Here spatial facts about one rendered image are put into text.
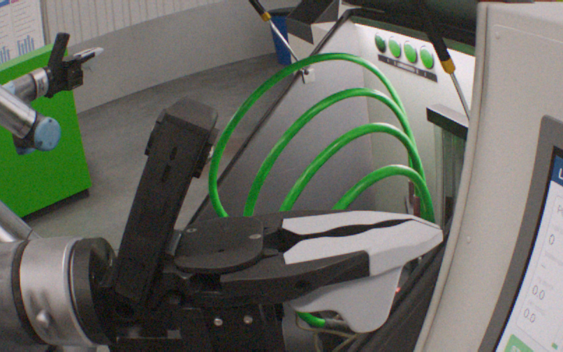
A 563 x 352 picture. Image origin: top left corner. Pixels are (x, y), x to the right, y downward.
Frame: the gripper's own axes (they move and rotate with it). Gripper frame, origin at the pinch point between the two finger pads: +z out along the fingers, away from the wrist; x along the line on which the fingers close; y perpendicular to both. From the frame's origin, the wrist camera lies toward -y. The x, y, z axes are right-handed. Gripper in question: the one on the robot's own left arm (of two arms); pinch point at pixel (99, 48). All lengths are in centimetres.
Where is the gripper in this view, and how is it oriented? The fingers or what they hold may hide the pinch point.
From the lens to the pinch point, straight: 144.4
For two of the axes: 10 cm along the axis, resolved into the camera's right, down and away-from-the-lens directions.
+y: 0.2, 8.8, 4.8
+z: 5.9, -4.0, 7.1
